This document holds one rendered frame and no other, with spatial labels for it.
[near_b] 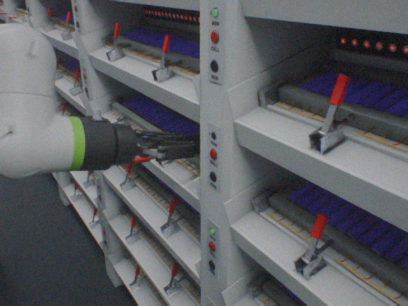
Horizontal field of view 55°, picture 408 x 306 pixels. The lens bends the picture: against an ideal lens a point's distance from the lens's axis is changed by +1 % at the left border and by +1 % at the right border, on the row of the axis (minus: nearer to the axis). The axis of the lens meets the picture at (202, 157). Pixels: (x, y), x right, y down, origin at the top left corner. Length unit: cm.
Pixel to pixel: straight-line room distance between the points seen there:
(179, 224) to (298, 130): 53
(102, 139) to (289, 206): 33
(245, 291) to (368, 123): 44
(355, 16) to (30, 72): 44
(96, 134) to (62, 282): 109
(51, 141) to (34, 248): 130
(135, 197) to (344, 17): 84
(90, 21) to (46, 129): 63
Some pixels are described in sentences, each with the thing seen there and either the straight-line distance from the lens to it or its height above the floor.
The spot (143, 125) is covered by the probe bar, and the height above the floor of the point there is 72.
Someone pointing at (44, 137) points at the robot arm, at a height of 86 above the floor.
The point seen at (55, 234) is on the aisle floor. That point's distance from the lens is 197.
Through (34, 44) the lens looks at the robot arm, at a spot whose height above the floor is 98.
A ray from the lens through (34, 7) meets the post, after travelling 189.
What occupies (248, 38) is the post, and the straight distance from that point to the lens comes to 59.
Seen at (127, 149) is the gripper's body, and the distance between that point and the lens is 69.
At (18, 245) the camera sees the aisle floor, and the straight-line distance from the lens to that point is 196.
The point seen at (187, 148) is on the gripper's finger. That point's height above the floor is 78.
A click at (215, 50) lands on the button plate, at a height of 98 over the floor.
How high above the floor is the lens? 107
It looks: 24 degrees down
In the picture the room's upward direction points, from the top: straight up
